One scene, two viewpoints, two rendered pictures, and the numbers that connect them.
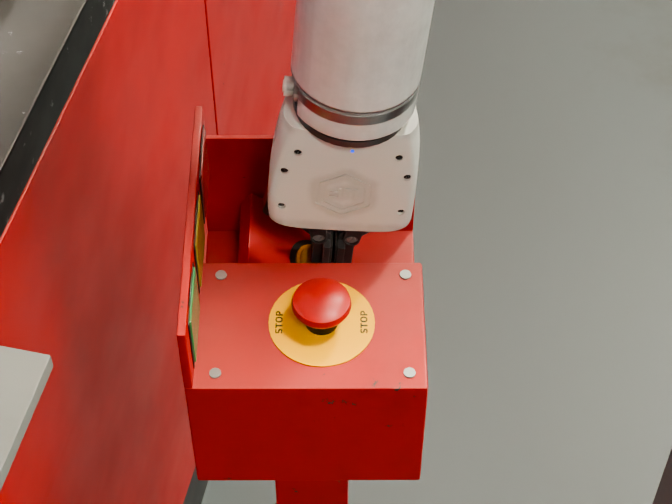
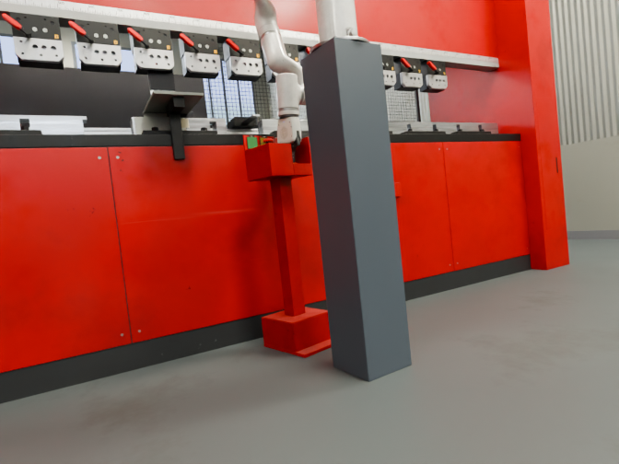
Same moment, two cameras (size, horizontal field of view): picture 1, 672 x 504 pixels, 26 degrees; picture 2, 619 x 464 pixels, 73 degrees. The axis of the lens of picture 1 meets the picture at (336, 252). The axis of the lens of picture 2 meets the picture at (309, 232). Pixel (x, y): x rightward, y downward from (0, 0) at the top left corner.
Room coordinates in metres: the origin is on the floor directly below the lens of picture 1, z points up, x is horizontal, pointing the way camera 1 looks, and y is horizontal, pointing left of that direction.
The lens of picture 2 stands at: (-0.40, -1.27, 0.51)
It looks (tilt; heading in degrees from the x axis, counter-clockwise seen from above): 2 degrees down; 48
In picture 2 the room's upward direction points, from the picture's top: 6 degrees counter-clockwise
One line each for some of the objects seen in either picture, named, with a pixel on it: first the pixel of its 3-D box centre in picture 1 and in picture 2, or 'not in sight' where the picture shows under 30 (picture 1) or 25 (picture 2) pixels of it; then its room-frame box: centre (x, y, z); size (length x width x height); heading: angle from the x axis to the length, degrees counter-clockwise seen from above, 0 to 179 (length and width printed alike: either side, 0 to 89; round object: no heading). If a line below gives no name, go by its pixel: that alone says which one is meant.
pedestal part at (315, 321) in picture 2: not in sight; (301, 329); (0.63, -0.01, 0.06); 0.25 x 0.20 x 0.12; 90
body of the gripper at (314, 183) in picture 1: (345, 149); (289, 129); (0.68, -0.01, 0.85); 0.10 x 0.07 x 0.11; 90
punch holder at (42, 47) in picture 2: not in sight; (38, 41); (-0.04, 0.52, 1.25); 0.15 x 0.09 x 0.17; 167
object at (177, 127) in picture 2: not in sight; (178, 130); (0.33, 0.25, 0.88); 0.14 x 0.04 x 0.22; 77
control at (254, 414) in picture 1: (308, 294); (277, 155); (0.63, 0.02, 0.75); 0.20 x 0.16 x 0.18; 0
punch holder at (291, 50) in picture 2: not in sight; (282, 63); (0.94, 0.30, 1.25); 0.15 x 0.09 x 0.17; 167
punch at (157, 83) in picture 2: not in sight; (161, 84); (0.38, 0.43, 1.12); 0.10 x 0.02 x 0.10; 167
